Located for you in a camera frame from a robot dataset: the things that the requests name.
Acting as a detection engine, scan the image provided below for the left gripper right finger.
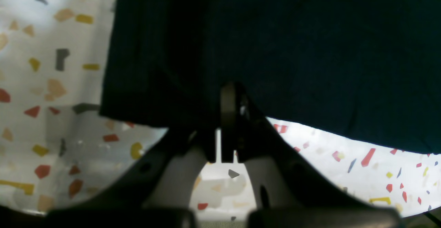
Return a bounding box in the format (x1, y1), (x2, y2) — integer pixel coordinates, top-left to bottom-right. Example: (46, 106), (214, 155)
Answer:
(220, 83), (403, 228)

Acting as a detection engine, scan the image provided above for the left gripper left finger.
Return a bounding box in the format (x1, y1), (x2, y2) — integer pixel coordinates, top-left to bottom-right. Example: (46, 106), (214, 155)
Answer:
(1, 128), (216, 228)

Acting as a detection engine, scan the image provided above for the black t-shirt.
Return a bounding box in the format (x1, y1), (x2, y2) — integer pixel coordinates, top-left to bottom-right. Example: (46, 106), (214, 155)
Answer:
(100, 0), (441, 154)

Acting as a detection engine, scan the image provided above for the terrazzo patterned tablecloth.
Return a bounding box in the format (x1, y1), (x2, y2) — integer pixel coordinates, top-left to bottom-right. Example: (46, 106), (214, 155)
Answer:
(0, 0), (440, 228)

